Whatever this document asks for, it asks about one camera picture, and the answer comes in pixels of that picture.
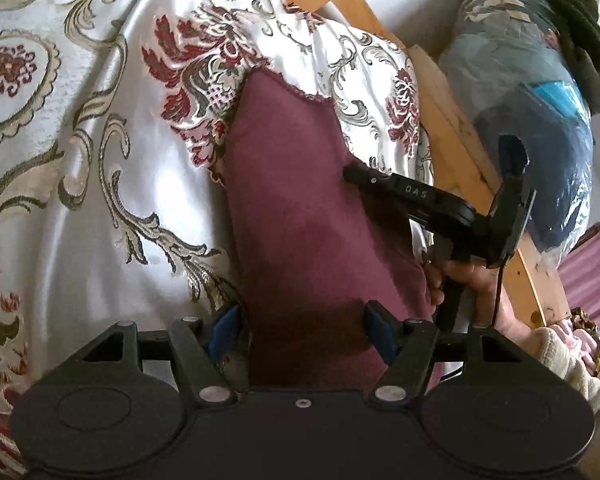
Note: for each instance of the pink ribbed panel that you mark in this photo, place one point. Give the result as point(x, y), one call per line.
point(592, 275)

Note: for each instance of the person's right forearm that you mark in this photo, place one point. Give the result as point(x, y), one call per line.
point(575, 375)

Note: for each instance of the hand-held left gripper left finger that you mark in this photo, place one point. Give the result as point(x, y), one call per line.
point(225, 327)

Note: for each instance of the floral satin bedspread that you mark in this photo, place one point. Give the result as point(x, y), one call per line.
point(95, 170)

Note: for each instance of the wooden bed frame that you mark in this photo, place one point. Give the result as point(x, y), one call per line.
point(460, 125)

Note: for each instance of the person's right hand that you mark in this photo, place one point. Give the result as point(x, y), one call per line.
point(480, 285)

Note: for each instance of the colourful printed cloth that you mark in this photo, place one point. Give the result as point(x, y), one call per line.
point(597, 340)

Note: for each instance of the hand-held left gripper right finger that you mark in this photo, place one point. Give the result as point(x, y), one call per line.
point(380, 327)

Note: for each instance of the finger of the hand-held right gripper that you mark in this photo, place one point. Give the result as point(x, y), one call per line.
point(385, 185)

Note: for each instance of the clear bag of clothes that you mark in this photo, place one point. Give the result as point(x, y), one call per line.
point(535, 125)

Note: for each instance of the maroon shirt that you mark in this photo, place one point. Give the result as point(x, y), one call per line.
point(305, 240)

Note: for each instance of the dark green cloth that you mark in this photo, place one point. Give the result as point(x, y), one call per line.
point(580, 45)

